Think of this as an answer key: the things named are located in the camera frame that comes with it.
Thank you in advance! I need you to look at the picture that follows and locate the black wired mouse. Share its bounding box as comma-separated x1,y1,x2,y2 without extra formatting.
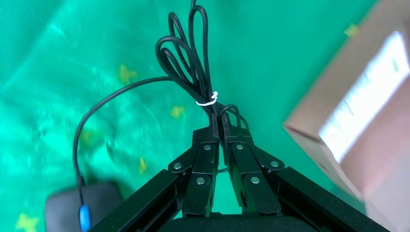
44,0,250,232

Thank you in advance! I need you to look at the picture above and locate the orange cardboard box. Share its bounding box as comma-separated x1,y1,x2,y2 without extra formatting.
283,0,410,232

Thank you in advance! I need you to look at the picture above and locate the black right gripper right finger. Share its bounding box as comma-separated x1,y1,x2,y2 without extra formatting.
221,114,390,232

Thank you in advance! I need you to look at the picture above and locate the green table cloth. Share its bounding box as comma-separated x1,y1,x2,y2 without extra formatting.
0,0,382,232

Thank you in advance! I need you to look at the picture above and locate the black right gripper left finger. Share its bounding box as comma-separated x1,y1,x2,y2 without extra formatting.
89,114,221,232

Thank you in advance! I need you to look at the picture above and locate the white twist tie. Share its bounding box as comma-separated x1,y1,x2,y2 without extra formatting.
195,91,219,107

